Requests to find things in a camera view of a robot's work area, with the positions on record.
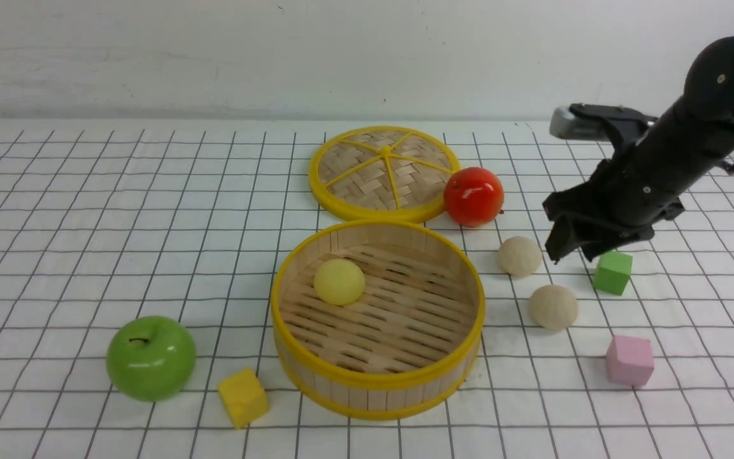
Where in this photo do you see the red tomato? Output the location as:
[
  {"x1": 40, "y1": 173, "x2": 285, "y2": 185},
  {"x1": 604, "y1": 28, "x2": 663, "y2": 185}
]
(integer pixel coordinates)
[{"x1": 443, "y1": 166, "x2": 505, "y2": 228}]

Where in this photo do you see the green cube block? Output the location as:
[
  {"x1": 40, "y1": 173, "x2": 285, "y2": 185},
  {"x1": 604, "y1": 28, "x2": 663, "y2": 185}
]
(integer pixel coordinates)
[{"x1": 593, "y1": 251, "x2": 634, "y2": 296}]

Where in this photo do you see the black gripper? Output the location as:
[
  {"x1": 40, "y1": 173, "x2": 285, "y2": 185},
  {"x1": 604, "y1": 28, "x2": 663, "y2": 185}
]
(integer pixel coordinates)
[{"x1": 543, "y1": 153, "x2": 686, "y2": 264}]

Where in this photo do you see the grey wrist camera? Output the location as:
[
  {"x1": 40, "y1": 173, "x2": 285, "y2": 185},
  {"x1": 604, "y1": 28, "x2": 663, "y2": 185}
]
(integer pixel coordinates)
[{"x1": 549, "y1": 106, "x2": 609, "y2": 142}]

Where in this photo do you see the white checked tablecloth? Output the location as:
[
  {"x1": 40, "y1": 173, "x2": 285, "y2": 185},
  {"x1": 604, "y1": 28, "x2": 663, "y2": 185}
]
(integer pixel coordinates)
[{"x1": 0, "y1": 121, "x2": 734, "y2": 458}]

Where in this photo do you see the yellow cube block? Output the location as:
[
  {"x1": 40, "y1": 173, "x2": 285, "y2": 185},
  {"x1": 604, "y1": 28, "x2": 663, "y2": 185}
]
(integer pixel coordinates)
[{"x1": 217, "y1": 368, "x2": 269, "y2": 430}]

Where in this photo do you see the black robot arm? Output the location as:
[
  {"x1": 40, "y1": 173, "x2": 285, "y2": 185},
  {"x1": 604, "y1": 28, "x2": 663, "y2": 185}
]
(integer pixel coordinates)
[{"x1": 543, "y1": 36, "x2": 734, "y2": 262}]

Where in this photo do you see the yellow bun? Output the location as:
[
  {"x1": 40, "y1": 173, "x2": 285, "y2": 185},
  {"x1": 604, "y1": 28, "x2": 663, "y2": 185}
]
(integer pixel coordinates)
[{"x1": 313, "y1": 258, "x2": 366, "y2": 306}]

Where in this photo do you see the pink cube block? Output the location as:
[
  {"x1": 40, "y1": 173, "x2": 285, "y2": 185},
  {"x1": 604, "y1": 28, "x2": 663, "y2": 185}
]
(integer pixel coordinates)
[{"x1": 605, "y1": 335, "x2": 655, "y2": 388}]

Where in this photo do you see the woven bamboo steamer lid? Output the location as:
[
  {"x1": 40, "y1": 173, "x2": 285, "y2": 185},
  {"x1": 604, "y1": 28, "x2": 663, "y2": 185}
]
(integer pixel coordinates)
[{"x1": 308, "y1": 126, "x2": 461, "y2": 224}]

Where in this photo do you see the beige bun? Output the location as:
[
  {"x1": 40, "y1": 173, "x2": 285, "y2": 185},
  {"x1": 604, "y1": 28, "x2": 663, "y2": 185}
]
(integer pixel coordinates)
[
  {"x1": 528, "y1": 284, "x2": 579, "y2": 331},
  {"x1": 497, "y1": 236, "x2": 543, "y2": 278}
]

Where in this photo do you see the bamboo steamer tray yellow rim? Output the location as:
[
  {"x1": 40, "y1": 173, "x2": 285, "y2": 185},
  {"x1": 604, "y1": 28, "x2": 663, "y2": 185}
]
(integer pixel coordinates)
[{"x1": 270, "y1": 220, "x2": 486, "y2": 421}]

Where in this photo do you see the green apple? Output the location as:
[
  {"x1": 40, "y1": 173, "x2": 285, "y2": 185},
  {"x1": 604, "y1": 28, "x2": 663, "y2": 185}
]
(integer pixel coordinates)
[{"x1": 106, "y1": 316, "x2": 196, "y2": 403}]

